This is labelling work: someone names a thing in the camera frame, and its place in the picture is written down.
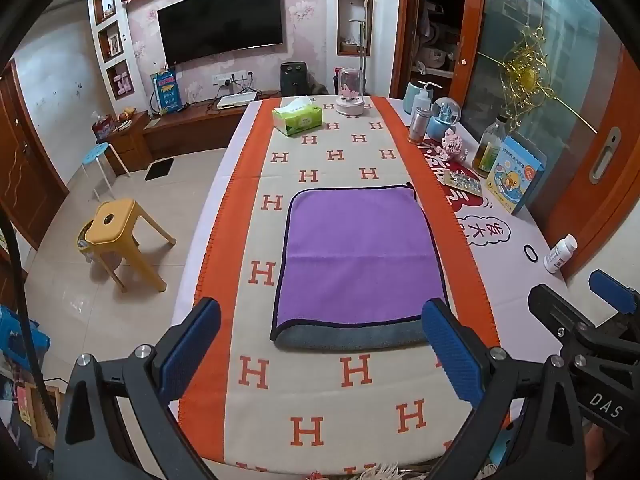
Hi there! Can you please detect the wooden side cabinet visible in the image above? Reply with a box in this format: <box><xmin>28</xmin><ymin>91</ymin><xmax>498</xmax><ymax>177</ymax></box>
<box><xmin>103</xmin><ymin>110</ymin><xmax>154</xmax><ymax>176</ymax></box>

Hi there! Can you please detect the wooden television cabinet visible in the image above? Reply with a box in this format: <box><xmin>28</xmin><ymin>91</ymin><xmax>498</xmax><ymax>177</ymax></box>
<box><xmin>142</xmin><ymin>89</ymin><xmax>282</xmax><ymax>149</ymax></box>

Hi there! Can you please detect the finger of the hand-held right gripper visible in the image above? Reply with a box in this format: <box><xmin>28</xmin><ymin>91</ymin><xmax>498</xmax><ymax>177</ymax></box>
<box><xmin>528</xmin><ymin>283</ymin><xmax>608</xmax><ymax>363</ymax></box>
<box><xmin>588</xmin><ymin>269</ymin><xmax>640</xmax><ymax>318</ymax></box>

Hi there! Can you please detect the blue snow globe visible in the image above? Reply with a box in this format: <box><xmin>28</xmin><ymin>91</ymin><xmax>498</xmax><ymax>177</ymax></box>
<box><xmin>425</xmin><ymin>97</ymin><xmax>462</xmax><ymax>142</ymax></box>

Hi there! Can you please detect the red snack package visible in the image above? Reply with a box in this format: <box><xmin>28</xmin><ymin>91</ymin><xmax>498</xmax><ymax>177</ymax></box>
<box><xmin>91</xmin><ymin>114</ymin><xmax>119</xmax><ymax>140</ymax></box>

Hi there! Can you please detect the purple towel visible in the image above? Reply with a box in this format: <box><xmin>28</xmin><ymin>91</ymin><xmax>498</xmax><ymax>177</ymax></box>
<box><xmin>269</xmin><ymin>183</ymin><xmax>447</xmax><ymax>351</ymax></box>

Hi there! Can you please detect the white pill bottle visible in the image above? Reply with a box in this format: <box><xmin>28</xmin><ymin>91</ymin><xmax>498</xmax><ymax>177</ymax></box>
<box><xmin>543</xmin><ymin>234</ymin><xmax>579</xmax><ymax>275</ymax></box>

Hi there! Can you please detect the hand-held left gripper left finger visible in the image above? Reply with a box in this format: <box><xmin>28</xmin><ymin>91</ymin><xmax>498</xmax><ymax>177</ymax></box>
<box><xmin>52</xmin><ymin>297</ymin><xmax>223</xmax><ymax>480</ymax></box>

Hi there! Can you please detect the blue round stool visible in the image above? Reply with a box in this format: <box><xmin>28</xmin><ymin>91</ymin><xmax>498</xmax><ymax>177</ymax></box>
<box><xmin>80</xmin><ymin>142</ymin><xmax>132</xmax><ymax>199</ymax></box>

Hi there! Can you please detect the black floor mat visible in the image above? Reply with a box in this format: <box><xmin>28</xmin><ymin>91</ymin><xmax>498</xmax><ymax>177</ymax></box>
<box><xmin>144</xmin><ymin>157</ymin><xmax>175</xmax><ymax>182</ymax></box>

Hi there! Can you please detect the white squeeze bottle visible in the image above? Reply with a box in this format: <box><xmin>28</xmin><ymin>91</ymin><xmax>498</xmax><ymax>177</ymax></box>
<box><xmin>413</xmin><ymin>80</ymin><xmax>442</xmax><ymax>117</ymax></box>

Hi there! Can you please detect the green tissue box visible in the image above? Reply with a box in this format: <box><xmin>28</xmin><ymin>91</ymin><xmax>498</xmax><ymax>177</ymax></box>
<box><xmin>272</xmin><ymin>96</ymin><xmax>324</xmax><ymax>137</ymax></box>

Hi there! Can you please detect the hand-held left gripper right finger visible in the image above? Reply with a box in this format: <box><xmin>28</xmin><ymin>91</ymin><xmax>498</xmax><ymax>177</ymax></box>
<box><xmin>421</xmin><ymin>297</ymin><xmax>587</xmax><ymax>480</ymax></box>

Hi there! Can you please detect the orange framed glass door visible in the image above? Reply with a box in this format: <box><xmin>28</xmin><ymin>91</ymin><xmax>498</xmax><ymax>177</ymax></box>
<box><xmin>457</xmin><ymin>0</ymin><xmax>640</xmax><ymax>283</ymax></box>

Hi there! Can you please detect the orange patterned blanket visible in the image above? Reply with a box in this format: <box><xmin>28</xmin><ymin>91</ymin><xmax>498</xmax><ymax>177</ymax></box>
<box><xmin>177</xmin><ymin>95</ymin><xmax>502</xmax><ymax>480</ymax></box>

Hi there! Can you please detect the black television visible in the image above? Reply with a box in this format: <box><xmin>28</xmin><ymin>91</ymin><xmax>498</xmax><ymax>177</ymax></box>
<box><xmin>157</xmin><ymin>0</ymin><xmax>285</xmax><ymax>66</ymax></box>

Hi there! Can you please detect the silver door handle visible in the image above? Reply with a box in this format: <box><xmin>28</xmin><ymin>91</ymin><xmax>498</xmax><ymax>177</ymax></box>
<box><xmin>588</xmin><ymin>126</ymin><xmax>622</xmax><ymax>185</ymax></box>

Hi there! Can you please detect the blue plastic device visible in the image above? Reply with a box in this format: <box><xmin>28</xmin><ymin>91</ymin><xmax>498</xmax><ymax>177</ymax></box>
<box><xmin>0</xmin><ymin>304</ymin><xmax>52</xmax><ymax>377</ymax></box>

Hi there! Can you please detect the light blue canister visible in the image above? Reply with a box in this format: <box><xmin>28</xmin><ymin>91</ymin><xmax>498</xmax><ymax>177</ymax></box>
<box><xmin>403</xmin><ymin>81</ymin><xmax>427</xmax><ymax>115</ymax></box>

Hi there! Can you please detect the white set-top box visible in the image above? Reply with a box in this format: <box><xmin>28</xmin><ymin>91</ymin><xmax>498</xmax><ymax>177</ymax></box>
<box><xmin>215</xmin><ymin>91</ymin><xmax>262</xmax><ymax>110</ymax></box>

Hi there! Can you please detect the wall power outlet strip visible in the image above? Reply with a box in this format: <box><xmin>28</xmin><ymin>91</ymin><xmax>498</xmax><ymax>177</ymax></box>
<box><xmin>212</xmin><ymin>70</ymin><xmax>252</xmax><ymax>86</ymax></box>

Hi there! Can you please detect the brown wooden door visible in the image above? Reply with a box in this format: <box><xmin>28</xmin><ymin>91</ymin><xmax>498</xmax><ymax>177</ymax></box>
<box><xmin>0</xmin><ymin>59</ymin><xmax>69</xmax><ymax>252</ymax></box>

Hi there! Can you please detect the gold hanging ornament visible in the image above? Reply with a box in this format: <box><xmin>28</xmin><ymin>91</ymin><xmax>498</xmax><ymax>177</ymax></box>
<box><xmin>477</xmin><ymin>24</ymin><xmax>599</xmax><ymax>136</ymax></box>

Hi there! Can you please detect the silver thermos bottle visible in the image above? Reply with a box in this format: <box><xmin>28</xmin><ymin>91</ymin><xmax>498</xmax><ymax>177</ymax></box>
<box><xmin>408</xmin><ymin>110</ymin><xmax>430</xmax><ymax>145</ymax></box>

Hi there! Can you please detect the white printed tablecloth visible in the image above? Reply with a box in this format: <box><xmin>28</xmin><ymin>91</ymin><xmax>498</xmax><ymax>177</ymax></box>
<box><xmin>169</xmin><ymin>95</ymin><xmax>567</xmax><ymax>480</ymax></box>

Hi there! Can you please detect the silver garment steamer pole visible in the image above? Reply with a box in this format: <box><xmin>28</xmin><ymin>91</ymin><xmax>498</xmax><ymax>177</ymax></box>
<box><xmin>348</xmin><ymin>18</ymin><xmax>369</xmax><ymax>72</ymax></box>

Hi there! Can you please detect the yellow plastic stool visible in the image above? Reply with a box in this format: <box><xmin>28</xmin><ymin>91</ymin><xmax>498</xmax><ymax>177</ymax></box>
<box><xmin>77</xmin><ymin>198</ymin><xmax>177</xmax><ymax>294</ymax></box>

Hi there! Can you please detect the colourful children's book box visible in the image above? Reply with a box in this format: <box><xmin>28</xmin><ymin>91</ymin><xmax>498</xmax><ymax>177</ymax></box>
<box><xmin>485</xmin><ymin>133</ymin><xmax>548</xmax><ymax>216</ymax></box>

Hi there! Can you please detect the pill blister pack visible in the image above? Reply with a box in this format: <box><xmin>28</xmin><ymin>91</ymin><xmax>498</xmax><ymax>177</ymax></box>
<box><xmin>446</xmin><ymin>169</ymin><xmax>485</xmax><ymax>198</ymax></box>

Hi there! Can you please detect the pink toy figure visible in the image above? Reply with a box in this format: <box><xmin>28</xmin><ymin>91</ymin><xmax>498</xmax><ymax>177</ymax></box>
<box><xmin>441</xmin><ymin>128</ymin><xmax>469</xmax><ymax>162</ymax></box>

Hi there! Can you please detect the blue printed bag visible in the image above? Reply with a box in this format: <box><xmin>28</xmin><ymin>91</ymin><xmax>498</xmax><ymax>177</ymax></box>
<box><xmin>150</xmin><ymin>67</ymin><xmax>181</xmax><ymax>116</ymax></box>

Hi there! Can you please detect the glass bottle yellow liquid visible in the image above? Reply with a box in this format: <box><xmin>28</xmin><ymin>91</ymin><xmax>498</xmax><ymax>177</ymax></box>
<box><xmin>471</xmin><ymin>115</ymin><xmax>510</xmax><ymax>177</ymax></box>

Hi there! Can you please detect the black cable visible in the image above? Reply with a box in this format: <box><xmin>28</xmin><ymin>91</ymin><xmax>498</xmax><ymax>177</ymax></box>
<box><xmin>0</xmin><ymin>207</ymin><xmax>57</xmax><ymax>480</ymax></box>

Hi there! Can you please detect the glass dome ornament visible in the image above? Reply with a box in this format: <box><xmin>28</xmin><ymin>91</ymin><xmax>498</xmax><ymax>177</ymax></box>
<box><xmin>334</xmin><ymin>66</ymin><xmax>374</xmax><ymax>116</ymax></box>

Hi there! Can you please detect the black speaker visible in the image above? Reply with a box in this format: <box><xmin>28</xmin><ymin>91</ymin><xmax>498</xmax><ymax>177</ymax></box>
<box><xmin>279</xmin><ymin>61</ymin><xmax>307</xmax><ymax>95</ymax></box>

